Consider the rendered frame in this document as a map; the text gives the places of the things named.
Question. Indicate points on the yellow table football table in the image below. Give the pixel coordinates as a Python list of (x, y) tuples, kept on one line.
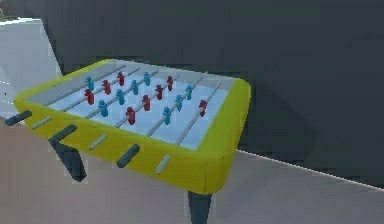
[(186, 165)]

